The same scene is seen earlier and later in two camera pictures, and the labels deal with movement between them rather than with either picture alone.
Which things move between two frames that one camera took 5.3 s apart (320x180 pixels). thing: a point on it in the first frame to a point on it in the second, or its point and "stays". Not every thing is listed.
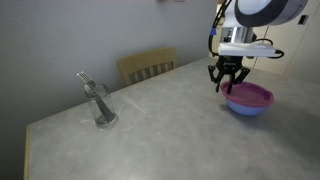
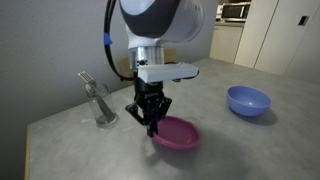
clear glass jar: [102, 105] stays
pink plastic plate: [248, 94] to [177, 132]
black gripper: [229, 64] to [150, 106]
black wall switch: [303, 19] stays
